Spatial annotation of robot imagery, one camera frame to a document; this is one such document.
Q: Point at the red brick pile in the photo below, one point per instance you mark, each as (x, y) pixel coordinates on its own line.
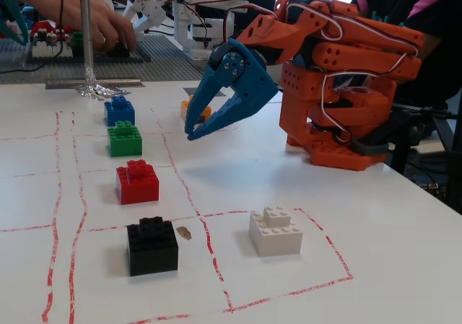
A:
(43, 28)

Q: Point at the black table clamp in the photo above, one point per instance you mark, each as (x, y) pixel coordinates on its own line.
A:
(408, 129)

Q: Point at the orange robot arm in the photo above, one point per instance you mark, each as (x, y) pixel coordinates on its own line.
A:
(346, 57)

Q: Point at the long grey tape strip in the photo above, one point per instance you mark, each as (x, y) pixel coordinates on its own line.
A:
(119, 83)

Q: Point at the metal pole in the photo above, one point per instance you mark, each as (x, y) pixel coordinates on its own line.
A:
(86, 21)

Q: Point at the grey tape marker patch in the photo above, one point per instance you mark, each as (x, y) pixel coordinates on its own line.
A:
(187, 91)

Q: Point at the white toy brick block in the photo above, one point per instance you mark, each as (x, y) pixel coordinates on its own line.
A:
(276, 239)

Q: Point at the person in dark jersey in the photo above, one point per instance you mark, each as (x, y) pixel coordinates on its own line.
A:
(433, 17)

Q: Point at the green toy brick block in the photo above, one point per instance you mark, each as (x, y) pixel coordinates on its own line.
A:
(124, 141)

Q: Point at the white brick row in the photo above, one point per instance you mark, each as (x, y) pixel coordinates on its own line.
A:
(43, 50)

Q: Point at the pile of lego bricks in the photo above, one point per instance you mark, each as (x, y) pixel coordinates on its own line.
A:
(119, 58)

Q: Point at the grey studded baseplate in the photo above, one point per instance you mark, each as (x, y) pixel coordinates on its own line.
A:
(162, 64)

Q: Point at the blue toy brick block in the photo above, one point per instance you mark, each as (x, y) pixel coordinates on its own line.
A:
(121, 113)

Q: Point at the red toy brick block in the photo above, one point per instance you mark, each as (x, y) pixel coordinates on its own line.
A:
(139, 187)

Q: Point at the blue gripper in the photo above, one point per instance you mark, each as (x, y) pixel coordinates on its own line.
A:
(249, 82)

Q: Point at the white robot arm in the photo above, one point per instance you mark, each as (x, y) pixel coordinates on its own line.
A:
(202, 3)

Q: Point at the long teal gripper finger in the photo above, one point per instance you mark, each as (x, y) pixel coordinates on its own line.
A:
(16, 17)

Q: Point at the black toy brick block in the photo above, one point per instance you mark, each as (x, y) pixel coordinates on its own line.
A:
(153, 252)

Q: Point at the green brick stack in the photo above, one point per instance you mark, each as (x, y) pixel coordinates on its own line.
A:
(76, 42)

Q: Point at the short teal gripper finger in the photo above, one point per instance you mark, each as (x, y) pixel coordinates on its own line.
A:
(6, 30)

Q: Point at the person's bare hand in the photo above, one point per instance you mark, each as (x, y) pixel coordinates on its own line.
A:
(112, 28)

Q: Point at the small brown scrap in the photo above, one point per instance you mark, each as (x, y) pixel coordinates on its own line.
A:
(184, 232)

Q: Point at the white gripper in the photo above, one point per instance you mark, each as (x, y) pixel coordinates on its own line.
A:
(141, 0)

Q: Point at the orange toy brick block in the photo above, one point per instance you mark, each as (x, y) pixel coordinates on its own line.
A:
(185, 109)

